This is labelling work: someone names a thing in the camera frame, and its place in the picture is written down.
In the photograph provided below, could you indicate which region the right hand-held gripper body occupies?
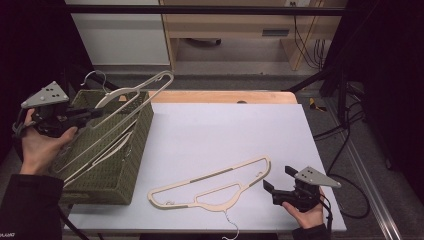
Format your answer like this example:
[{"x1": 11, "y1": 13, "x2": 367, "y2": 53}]
[{"x1": 271, "y1": 165, "x2": 342, "y2": 213}]

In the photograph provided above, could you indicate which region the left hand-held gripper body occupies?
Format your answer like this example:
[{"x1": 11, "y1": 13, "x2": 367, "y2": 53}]
[{"x1": 12, "y1": 80, "x2": 72, "y2": 138}]

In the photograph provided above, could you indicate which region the cream clothes hanger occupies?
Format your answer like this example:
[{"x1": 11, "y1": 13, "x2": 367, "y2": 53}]
[
  {"x1": 52, "y1": 69, "x2": 175, "y2": 174},
  {"x1": 61, "y1": 128, "x2": 138, "y2": 188},
  {"x1": 147, "y1": 154, "x2": 272, "y2": 240}
]

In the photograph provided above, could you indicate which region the green woven basket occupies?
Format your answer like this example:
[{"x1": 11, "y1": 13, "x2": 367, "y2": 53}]
[{"x1": 49, "y1": 89, "x2": 155, "y2": 206}]

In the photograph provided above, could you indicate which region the person's right hand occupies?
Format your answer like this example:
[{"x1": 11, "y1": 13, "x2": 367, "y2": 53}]
[{"x1": 282, "y1": 189, "x2": 326, "y2": 230}]

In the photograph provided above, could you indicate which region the person's left hand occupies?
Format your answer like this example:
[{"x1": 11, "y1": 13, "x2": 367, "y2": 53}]
[{"x1": 19, "y1": 109, "x2": 79, "y2": 177}]

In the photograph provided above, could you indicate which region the black curtain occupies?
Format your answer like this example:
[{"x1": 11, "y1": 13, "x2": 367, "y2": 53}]
[
  {"x1": 0, "y1": 0, "x2": 94, "y2": 164},
  {"x1": 319, "y1": 0, "x2": 424, "y2": 201}
]

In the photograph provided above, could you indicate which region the yellow and black tool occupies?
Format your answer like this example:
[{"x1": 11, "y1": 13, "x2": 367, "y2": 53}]
[{"x1": 308, "y1": 97, "x2": 328, "y2": 113}]

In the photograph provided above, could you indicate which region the white table mat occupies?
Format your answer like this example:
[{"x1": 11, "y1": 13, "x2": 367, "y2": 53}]
[{"x1": 63, "y1": 102, "x2": 348, "y2": 234}]

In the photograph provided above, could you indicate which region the white cabinet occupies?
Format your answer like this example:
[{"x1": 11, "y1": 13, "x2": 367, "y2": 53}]
[{"x1": 64, "y1": 0, "x2": 172, "y2": 67}]

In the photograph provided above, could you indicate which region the office chair base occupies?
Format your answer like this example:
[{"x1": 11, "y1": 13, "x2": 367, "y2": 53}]
[{"x1": 183, "y1": 37, "x2": 223, "y2": 47}]

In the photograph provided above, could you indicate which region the black horizontal bar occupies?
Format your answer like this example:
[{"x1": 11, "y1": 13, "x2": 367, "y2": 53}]
[{"x1": 64, "y1": 4, "x2": 346, "y2": 17}]

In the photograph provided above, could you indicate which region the light wooden desk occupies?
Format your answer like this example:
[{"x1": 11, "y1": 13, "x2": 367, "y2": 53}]
[{"x1": 159, "y1": 0, "x2": 349, "y2": 72}]

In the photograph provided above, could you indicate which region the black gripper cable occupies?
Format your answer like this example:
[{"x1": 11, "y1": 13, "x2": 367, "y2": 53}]
[
  {"x1": 318, "y1": 193, "x2": 335, "y2": 236},
  {"x1": 57, "y1": 204, "x2": 91, "y2": 240}
]

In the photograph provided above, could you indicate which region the black floor cable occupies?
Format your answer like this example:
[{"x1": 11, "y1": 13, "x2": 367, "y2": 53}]
[{"x1": 313, "y1": 99, "x2": 372, "y2": 220}]

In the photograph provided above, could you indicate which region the aluminium floor rail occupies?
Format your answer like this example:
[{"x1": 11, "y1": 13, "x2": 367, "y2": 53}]
[{"x1": 324, "y1": 98, "x2": 404, "y2": 240}]

